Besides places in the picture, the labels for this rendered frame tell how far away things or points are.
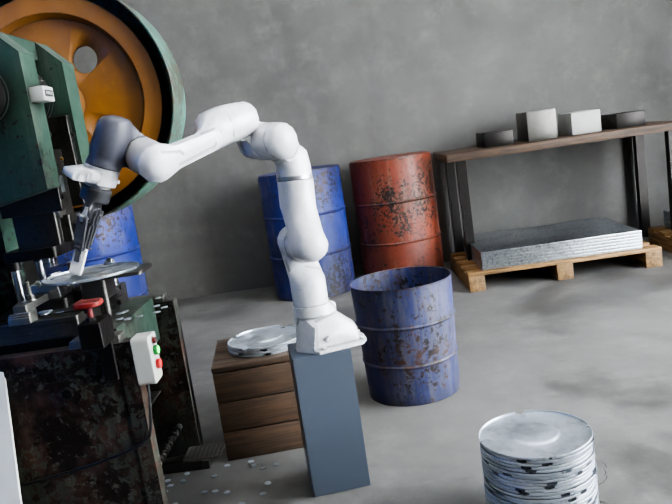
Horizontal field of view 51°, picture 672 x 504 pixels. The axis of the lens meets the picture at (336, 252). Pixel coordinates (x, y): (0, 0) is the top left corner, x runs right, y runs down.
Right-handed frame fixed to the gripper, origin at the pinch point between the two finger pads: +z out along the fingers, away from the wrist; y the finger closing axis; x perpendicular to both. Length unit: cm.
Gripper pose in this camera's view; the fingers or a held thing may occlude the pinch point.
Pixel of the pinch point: (78, 261)
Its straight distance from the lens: 196.1
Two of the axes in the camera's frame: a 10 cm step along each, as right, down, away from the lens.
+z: -3.0, 9.4, 1.6
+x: -9.5, -3.0, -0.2
